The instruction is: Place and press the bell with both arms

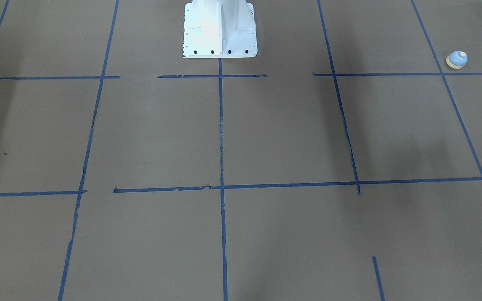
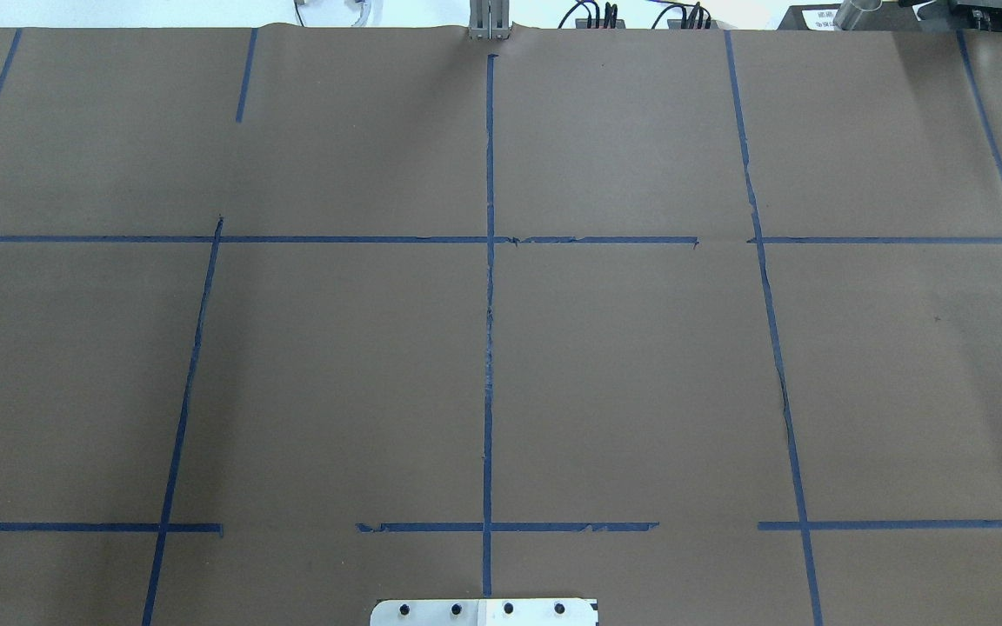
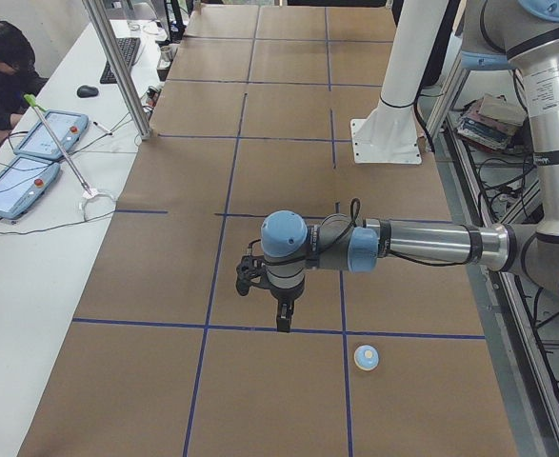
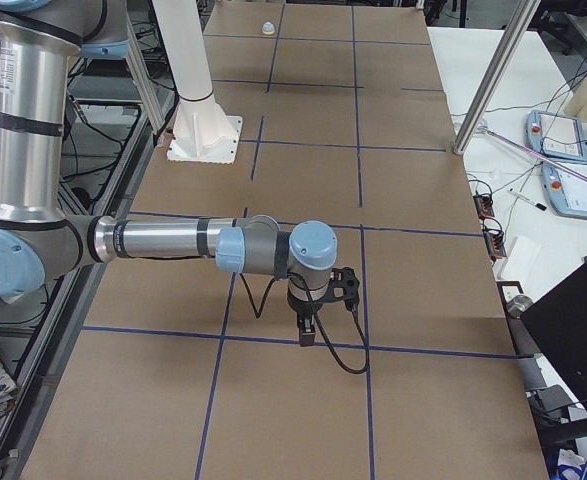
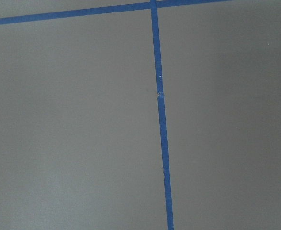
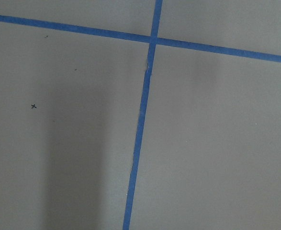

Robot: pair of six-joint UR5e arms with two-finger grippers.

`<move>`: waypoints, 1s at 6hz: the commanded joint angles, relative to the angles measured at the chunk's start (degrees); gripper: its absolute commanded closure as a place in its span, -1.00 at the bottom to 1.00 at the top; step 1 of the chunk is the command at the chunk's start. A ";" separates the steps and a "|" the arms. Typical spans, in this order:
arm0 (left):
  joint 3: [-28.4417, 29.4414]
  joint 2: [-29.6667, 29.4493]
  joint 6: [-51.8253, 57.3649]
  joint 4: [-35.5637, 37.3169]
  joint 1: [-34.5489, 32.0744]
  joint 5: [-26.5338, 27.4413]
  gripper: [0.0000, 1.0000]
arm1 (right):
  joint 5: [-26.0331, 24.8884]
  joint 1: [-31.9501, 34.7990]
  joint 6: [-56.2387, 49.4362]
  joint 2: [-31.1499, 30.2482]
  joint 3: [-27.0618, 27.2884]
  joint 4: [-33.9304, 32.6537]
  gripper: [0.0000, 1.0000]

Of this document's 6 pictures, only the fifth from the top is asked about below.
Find brown paper table cover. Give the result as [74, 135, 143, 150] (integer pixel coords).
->
[0, 0, 281, 230]

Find long blue tape strip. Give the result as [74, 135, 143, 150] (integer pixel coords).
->
[150, 0, 174, 230]

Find crossing blue tape strip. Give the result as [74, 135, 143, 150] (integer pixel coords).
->
[0, 0, 217, 25]

